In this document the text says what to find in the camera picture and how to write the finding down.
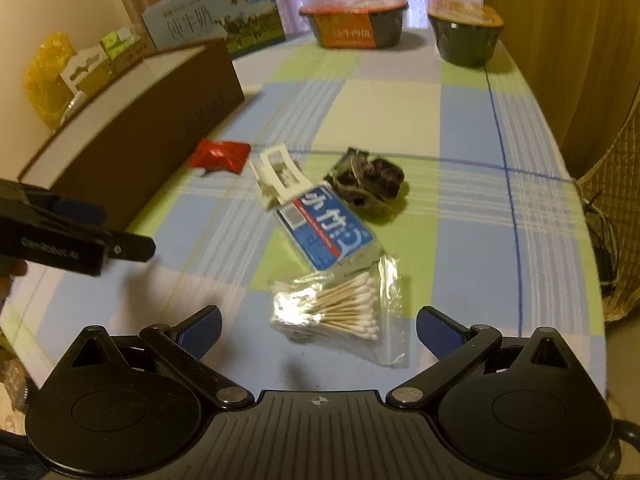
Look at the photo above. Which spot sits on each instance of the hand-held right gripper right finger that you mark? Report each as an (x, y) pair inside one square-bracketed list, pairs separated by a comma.
[(440, 332)]

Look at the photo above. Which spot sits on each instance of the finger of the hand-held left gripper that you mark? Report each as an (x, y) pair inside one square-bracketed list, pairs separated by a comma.
[(132, 247), (82, 212)]

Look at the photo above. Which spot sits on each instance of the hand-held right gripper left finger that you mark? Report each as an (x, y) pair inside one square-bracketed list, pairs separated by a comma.
[(200, 332)]

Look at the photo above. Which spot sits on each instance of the bag of cotton swabs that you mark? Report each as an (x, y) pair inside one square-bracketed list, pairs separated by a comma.
[(330, 305)]

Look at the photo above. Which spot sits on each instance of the long brown cardboard box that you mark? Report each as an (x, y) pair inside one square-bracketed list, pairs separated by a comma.
[(150, 120)]

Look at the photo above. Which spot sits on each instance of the red foil packet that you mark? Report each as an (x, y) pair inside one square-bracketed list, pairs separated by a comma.
[(220, 155)]

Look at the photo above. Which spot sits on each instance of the blue white rectangular box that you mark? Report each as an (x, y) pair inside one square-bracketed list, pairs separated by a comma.
[(330, 232)]

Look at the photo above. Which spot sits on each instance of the white plastic holder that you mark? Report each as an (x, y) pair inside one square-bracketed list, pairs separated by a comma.
[(272, 180)]

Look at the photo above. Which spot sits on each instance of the brown velvet scrunchie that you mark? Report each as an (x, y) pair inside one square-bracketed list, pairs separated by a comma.
[(380, 175)]

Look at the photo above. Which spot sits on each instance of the checked tablecloth desktop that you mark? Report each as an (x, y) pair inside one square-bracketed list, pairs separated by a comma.
[(450, 135)]

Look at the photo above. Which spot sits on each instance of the tan box with white cutout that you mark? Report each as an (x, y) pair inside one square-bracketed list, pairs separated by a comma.
[(92, 80)]

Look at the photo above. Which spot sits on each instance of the yellow plastic bag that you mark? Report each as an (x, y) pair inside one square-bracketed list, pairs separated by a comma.
[(45, 80)]

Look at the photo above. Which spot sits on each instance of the plain cardboard box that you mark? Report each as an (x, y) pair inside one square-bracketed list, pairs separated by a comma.
[(132, 57)]

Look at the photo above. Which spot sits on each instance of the small green white box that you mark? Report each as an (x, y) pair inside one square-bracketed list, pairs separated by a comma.
[(125, 35), (111, 44)]

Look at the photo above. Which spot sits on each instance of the black power adapter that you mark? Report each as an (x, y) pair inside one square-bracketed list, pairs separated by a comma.
[(607, 262)]

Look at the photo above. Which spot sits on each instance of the dark blue clothing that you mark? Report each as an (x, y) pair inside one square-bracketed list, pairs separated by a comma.
[(20, 460)]

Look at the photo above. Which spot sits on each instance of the beige quilted cushion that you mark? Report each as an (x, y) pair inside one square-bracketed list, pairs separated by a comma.
[(625, 210)]

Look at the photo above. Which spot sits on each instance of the blue milk carton case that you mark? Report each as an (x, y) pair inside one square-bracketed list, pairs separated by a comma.
[(200, 15)]

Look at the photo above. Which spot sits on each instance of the round instant meal bowl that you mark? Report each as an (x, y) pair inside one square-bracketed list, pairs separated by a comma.
[(465, 40)]

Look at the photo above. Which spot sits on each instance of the yellow curtain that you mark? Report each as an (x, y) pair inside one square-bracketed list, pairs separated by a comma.
[(575, 60)]

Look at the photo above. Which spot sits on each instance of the oblong instant meal bowl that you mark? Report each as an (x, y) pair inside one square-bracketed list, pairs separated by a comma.
[(355, 27)]

